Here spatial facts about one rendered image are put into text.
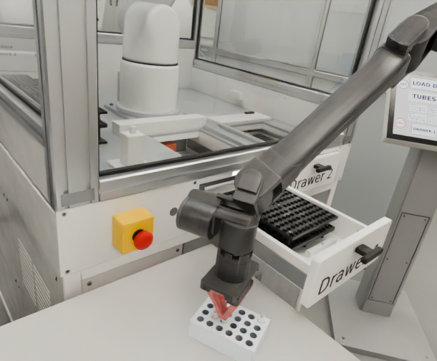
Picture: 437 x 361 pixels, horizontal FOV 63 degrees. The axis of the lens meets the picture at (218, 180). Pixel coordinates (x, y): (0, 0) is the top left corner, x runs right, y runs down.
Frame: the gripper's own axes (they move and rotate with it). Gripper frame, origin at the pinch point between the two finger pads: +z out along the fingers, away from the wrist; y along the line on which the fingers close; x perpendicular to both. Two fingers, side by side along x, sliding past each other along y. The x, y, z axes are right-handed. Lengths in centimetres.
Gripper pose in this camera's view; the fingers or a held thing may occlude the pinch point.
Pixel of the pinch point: (224, 313)
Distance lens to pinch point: 67.1
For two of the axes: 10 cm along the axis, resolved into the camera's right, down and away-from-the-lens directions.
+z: -1.2, 9.0, 4.1
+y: -4.5, 3.2, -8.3
